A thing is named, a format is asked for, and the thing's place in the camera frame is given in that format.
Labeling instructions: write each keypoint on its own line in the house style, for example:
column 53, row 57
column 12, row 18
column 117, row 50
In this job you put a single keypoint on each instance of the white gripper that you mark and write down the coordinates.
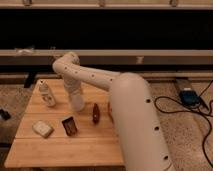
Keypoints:
column 77, row 102

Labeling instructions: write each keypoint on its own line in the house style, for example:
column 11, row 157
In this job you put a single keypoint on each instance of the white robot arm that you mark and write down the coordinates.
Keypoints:
column 135, row 118

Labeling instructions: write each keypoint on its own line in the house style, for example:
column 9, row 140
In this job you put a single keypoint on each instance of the orange ceramic bowl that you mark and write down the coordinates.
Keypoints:
column 109, row 111

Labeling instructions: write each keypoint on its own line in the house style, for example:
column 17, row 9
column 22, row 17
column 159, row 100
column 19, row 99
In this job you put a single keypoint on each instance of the white plastic bottle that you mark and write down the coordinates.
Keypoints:
column 46, row 94

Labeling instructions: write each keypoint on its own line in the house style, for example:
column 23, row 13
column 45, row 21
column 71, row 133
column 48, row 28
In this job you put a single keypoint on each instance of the small black floor object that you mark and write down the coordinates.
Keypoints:
column 4, row 114

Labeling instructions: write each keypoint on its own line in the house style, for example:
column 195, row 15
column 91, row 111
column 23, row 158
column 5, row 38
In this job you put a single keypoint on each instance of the blue power adapter box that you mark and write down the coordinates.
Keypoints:
column 189, row 97

